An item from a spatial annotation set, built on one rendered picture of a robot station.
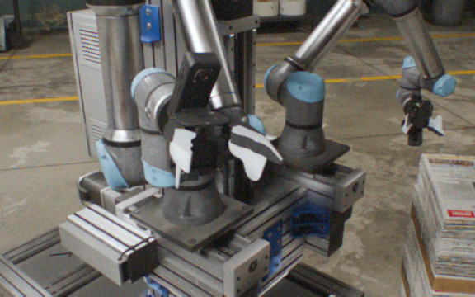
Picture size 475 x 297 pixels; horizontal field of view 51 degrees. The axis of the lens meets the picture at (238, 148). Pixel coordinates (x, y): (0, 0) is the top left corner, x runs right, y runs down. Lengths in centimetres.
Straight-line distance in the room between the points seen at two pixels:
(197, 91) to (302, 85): 85
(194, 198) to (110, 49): 39
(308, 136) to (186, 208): 51
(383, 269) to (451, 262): 111
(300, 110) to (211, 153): 87
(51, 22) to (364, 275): 612
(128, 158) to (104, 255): 31
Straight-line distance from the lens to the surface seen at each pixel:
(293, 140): 154
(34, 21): 767
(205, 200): 119
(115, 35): 103
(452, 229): 134
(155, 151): 83
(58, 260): 223
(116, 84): 105
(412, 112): 177
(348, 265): 247
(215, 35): 95
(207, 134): 64
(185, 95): 66
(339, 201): 152
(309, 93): 149
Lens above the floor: 148
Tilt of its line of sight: 25 degrees down
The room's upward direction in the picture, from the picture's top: straight up
